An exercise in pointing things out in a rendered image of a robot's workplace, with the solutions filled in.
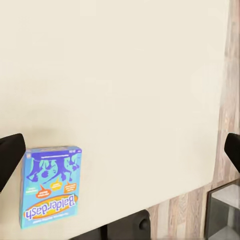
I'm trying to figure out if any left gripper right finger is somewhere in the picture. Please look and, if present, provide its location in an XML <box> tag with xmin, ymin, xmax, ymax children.
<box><xmin>224</xmin><ymin>133</ymin><xmax>240</xmax><ymax>172</ymax></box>

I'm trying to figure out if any board game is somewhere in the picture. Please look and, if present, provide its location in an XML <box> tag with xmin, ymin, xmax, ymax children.
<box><xmin>19</xmin><ymin>146</ymin><xmax>82</xmax><ymax>230</ymax></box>

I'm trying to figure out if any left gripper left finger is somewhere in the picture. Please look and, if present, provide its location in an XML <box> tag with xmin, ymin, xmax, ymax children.
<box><xmin>0</xmin><ymin>133</ymin><xmax>26</xmax><ymax>193</ymax></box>

